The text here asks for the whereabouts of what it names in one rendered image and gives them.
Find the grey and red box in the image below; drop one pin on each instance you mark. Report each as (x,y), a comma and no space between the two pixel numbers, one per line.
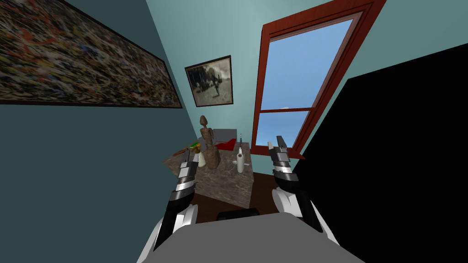
(225,138)

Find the red framed window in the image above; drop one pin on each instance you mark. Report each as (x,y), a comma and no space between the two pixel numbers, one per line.
(299,76)

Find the white spray bottle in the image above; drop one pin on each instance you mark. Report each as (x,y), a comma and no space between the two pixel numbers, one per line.
(200,159)

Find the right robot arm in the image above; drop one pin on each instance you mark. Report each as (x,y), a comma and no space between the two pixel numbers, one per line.
(292,190)

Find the small dark framed picture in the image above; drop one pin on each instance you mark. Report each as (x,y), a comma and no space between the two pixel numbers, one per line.
(212,82)

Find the brown figure statue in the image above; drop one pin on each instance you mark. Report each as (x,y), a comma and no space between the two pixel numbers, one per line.
(210,153)

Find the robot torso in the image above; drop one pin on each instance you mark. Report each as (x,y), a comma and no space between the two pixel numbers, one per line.
(252,241)

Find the large abstract speckled painting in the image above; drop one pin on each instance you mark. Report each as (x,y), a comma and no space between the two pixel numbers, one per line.
(73,62)

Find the white paper towel roll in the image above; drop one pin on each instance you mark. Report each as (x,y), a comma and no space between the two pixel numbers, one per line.
(240,162)

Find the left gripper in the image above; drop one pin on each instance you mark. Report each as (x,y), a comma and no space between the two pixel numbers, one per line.
(188,170)

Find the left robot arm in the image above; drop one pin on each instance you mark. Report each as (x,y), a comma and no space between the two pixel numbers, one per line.
(174,208)

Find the brown marble table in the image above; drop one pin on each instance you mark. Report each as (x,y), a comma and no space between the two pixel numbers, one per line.
(225,182)

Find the black tall cupboard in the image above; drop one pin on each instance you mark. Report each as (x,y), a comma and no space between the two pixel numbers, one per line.
(395,164)

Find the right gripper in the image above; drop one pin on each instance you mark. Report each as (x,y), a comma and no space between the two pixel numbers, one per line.
(280,157)

